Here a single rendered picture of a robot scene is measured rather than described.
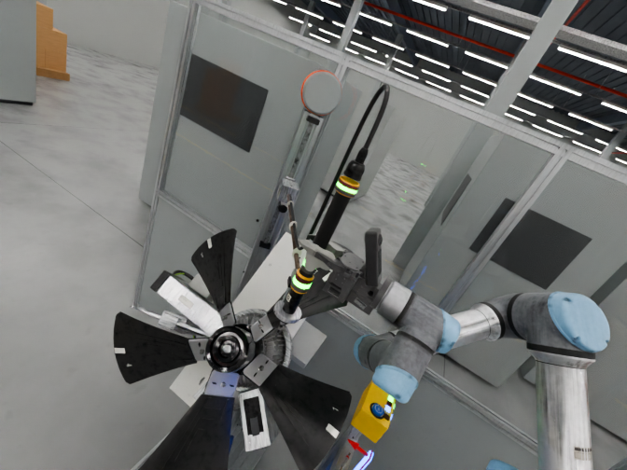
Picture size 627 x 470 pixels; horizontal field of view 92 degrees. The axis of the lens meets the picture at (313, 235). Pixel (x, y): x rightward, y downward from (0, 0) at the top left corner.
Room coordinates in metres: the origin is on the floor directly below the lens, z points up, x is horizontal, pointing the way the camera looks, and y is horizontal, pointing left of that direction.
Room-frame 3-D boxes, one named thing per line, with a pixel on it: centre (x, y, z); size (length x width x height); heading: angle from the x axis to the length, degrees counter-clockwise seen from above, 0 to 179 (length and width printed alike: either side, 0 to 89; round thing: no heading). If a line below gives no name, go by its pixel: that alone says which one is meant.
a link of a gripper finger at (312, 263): (0.57, -0.02, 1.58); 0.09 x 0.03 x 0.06; 83
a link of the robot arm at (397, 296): (0.55, -0.21, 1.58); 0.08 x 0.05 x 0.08; 163
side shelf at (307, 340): (1.16, -0.07, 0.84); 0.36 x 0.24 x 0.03; 73
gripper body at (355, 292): (0.57, -0.13, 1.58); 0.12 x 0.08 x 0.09; 73
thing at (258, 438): (0.62, -0.08, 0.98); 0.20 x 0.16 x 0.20; 163
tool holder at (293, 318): (0.61, -0.02, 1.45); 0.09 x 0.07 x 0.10; 18
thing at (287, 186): (1.20, 0.17, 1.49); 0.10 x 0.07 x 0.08; 18
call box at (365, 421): (0.78, -0.45, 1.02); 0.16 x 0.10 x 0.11; 163
